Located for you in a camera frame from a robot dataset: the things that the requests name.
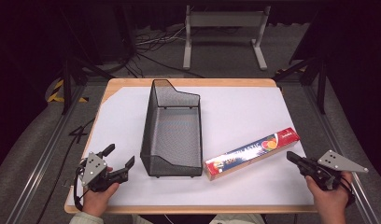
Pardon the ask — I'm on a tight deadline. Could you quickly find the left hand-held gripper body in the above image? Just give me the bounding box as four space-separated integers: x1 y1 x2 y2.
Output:
78 151 130 193

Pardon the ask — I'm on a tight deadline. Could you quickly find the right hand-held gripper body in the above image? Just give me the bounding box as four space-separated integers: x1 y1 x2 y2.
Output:
299 149 370 191

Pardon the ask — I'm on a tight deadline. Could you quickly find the person's left hand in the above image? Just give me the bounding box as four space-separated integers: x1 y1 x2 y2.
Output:
81 166 120 218

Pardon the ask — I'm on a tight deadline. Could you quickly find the person's right hand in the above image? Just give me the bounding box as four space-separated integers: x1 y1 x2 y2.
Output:
304 171 354 224

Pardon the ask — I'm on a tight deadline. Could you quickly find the red plastic wrap box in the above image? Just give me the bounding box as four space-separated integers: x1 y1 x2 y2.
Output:
204 126 302 182

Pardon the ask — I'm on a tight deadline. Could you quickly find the person's left sleeve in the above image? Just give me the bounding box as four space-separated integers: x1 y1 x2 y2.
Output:
68 211 105 224

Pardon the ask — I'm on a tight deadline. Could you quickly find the white table mat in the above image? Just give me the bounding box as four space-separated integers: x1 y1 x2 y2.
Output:
74 86 315 207

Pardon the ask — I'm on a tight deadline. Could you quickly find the black metal stand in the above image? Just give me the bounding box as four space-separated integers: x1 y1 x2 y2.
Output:
273 55 329 115
61 55 116 116

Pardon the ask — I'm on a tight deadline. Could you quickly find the yellow black hazard tape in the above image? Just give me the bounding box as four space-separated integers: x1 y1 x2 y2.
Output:
47 79 89 104

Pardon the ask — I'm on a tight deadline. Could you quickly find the left hand-held gripper cable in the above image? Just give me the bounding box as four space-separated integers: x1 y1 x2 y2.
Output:
73 158 88 213

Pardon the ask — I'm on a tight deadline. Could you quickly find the hand-held gripper cable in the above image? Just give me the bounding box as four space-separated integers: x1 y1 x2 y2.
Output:
337 175 357 207
73 158 88 213

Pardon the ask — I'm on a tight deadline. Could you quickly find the right hand-held gripper cable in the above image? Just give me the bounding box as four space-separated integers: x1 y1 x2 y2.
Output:
337 175 357 207

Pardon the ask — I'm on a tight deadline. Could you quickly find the aluminium rail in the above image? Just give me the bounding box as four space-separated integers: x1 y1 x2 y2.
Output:
5 83 87 224
303 84 381 224

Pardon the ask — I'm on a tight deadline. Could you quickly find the black floor cable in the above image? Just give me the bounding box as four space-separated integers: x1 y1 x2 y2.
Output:
35 117 97 224

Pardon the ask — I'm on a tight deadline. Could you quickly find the black mesh wire basket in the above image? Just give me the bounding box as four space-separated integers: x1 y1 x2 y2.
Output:
139 78 204 179

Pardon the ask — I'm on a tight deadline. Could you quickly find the bundle of floor cables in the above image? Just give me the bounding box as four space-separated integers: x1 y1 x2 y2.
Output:
122 24 205 79

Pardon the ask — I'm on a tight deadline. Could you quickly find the white metal stand frame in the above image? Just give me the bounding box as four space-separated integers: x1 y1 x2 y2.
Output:
182 4 273 71

